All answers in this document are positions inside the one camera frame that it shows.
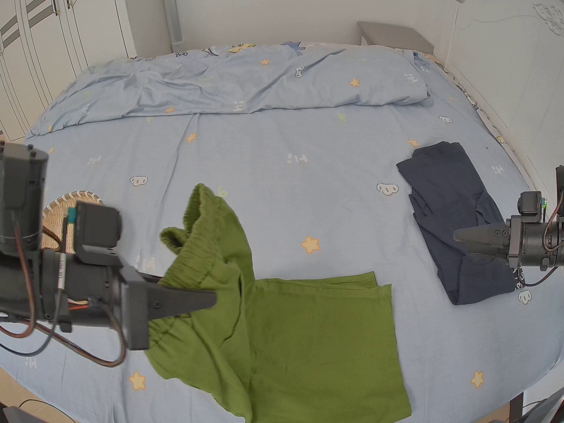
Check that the grey bedside table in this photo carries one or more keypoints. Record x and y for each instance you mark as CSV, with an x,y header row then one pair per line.
x,y
392,35

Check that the green shorts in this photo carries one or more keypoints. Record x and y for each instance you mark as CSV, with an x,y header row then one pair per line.
x,y
317,346

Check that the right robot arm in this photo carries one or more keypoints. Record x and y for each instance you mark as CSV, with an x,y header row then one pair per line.
x,y
558,245

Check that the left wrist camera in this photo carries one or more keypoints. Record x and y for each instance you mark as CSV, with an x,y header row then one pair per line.
x,y
99,227

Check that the dark blue garment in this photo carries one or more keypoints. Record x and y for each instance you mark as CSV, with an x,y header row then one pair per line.
x,y
445,192

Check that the white wardrobe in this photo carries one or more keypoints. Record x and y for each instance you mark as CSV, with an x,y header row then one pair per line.
x,y
35,38

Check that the round woven basket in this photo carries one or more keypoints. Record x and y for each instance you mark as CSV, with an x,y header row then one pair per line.
x,y
61,205

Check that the pale blue quilt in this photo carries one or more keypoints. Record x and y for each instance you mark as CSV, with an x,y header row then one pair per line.
x,y
264,86

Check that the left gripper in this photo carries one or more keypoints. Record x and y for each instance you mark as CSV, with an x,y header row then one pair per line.
x,y
92,298

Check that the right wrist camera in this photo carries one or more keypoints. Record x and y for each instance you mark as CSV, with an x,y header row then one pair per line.
x,y
531,204

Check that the bed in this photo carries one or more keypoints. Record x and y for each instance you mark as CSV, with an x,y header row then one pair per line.
x,y
286,161

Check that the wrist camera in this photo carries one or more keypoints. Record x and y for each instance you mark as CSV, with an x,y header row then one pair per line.
x,y
99,227
531,204

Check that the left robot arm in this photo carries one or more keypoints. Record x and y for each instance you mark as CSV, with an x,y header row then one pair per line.
x,y
22,192

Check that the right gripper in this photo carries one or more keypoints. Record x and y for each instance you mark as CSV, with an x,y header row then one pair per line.
x,y
533,245

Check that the white standing air conditioner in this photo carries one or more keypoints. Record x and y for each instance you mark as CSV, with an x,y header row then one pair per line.
x,y
172,7

